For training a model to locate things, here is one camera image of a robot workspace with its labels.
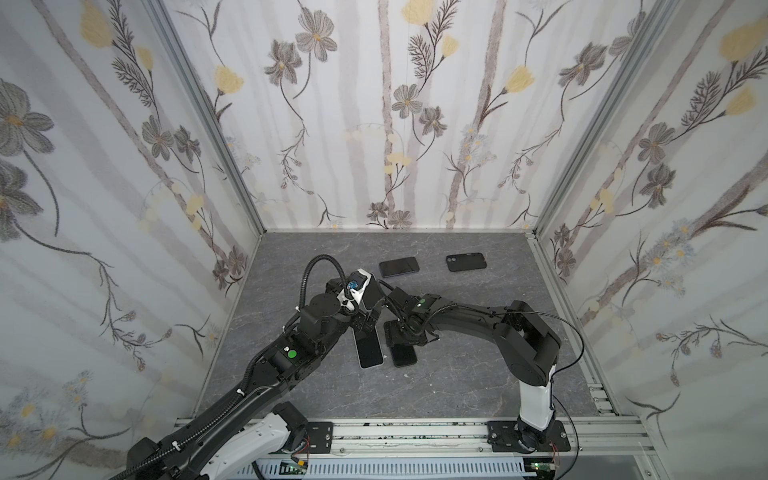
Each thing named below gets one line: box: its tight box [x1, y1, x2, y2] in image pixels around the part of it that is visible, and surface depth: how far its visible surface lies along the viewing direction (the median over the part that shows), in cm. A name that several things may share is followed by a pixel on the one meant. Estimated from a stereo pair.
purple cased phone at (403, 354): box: [383, 320, 417, 368], surface depth 86 cm
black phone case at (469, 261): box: [446, 252, 487, 272], surface depth 114 cm
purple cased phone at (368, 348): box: [352, 328, 385, 370], surface depth 90 cm
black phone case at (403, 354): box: [383, 319, 417, 368], surface depth 86 cm
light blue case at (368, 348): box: [352, 328, 385, 370], surface depth 90 cm
